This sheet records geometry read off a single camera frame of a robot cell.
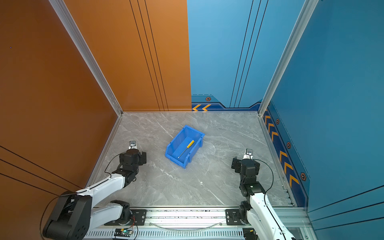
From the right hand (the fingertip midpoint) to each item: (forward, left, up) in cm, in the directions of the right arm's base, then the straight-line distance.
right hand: (243, 158), depth 85 cm
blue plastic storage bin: (+16, +39, -5) cm, 42 cm away
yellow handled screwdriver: (+14, +31, -6) cm, 34 cm away
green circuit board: (-34, +62, -9) cm, 71 cm away
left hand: (+5, +65, 0) cm, 65 cm away
